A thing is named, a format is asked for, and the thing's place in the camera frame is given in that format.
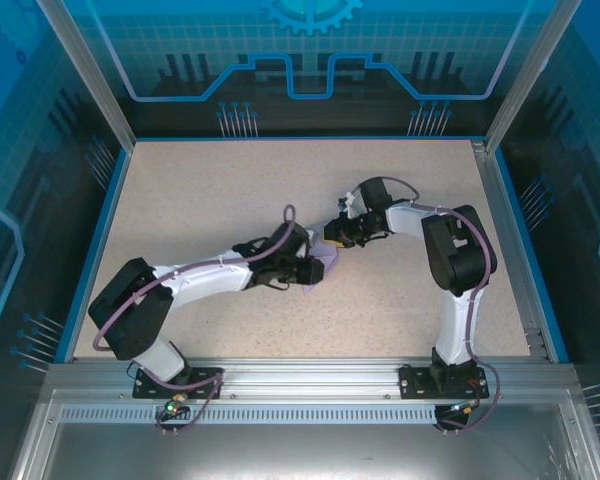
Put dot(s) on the lavender cloth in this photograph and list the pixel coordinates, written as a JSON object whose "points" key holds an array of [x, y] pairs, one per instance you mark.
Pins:
{"points": [[330, 255]]}

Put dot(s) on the aluminium enclosure post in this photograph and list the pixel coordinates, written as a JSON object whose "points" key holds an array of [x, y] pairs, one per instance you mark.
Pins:
{"points": [[90, 75], [530, 75]]}

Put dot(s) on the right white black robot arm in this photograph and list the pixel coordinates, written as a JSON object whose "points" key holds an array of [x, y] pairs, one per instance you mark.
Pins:
{"points": [[405, 222]]}

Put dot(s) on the grey metal tray frame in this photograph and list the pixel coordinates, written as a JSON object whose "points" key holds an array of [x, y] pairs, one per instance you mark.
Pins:
{"points": [[310, 450]]}

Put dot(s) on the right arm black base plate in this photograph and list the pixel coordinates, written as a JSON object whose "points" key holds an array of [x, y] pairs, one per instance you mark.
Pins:
{"points": [[412, 382]]}

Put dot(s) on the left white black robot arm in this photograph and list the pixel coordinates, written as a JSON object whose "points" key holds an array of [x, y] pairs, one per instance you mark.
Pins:
{"points": [[210, 280]]}

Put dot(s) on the aluminium side rail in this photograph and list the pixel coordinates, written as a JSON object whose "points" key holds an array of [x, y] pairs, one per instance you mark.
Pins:
{"points": [[496, 200]]}

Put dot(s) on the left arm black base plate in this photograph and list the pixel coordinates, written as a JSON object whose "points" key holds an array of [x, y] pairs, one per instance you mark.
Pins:
{"points": [[141, 392]]}

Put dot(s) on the aluminium mounting rail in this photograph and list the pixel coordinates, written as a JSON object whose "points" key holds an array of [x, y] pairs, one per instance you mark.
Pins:
{"points": [[310, 380]]}

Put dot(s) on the blue table border strip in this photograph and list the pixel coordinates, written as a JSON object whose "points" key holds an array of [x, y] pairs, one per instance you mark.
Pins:
{"points": [[109, 215], [515, 215]]}

